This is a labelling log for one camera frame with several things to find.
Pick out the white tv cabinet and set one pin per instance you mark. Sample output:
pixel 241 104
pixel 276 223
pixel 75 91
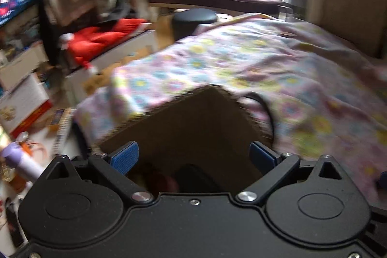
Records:
pixel 24 64

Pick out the floral fleece blanket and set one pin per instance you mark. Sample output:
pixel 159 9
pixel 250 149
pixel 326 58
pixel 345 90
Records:
pixel 327 98

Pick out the white remote control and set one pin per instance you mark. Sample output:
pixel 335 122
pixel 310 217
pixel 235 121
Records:
pixel 63 131

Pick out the black round stool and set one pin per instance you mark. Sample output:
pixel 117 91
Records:
pixel 184 23

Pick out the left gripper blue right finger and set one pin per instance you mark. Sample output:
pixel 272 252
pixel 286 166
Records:
pixel 278 170

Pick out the red seat cushion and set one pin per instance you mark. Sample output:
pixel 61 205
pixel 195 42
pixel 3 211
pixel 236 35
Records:
pixel 89 43

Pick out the purple white bottle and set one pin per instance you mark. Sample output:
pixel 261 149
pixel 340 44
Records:
pixel 23 163

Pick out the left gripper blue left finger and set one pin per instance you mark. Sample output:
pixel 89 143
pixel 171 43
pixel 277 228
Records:
pixel 110 170

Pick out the desk calendar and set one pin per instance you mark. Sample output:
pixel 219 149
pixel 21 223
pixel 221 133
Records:
pixel 23 105

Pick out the woven basket with fabric lining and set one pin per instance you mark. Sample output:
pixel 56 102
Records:
pixel 198 142

